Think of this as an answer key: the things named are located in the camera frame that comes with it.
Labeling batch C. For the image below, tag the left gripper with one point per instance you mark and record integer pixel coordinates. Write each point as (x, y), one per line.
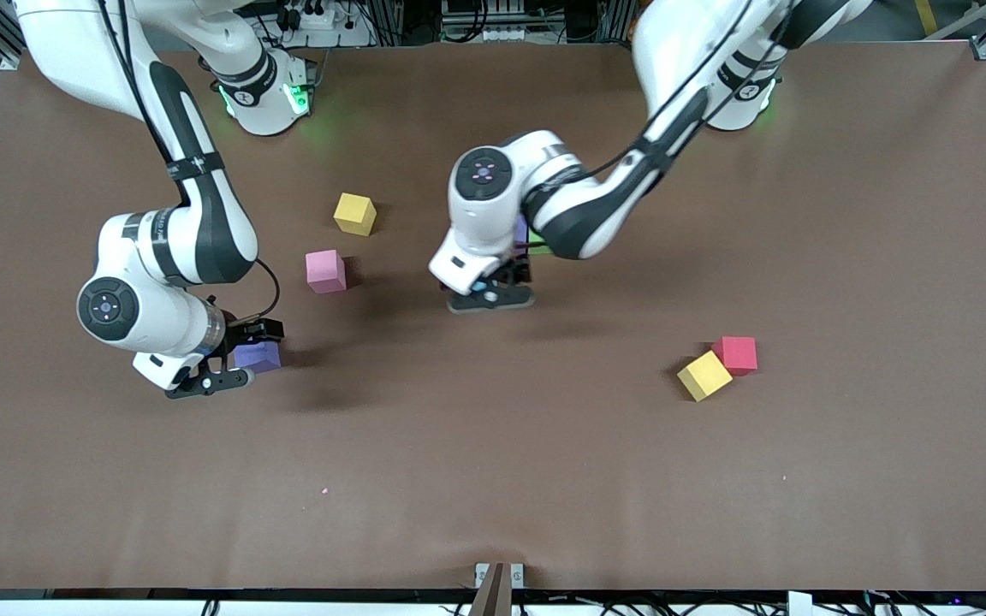
(515, 271)

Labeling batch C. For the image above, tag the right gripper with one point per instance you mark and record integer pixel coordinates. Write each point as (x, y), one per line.
(242, 332)

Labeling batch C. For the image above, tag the purple foam cube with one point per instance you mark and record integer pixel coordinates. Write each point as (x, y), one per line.
(521, 233)
(258, 357)

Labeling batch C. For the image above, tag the green foam cube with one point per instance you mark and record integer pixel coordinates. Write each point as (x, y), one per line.
(539, 244)

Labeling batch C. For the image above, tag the yellow foam cube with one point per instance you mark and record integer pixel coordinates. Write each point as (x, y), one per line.
(704, 376)
(354, 214)

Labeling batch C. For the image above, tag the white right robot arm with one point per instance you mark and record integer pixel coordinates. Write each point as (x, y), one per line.
(74, 51)

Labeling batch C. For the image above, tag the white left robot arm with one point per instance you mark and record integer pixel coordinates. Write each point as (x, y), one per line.
(673, 51)

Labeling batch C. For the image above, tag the pink foam cube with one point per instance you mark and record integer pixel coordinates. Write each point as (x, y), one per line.
(325, 271)

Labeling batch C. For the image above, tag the brown table cover sheet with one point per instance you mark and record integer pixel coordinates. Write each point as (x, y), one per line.
(493, 479)

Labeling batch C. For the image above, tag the red foam cube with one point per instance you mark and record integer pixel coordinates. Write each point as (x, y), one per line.
(738, 355)

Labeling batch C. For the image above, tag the black electronics unit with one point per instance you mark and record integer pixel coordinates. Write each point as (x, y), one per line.
(459, 8)

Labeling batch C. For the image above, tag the pile of orange objects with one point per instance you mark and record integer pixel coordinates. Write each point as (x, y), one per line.
(630, 26)

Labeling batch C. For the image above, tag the white power strip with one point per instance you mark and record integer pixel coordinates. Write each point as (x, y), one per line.
(347, 36)

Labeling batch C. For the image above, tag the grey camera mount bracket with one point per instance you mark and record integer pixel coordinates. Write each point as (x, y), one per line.
(497, 590)

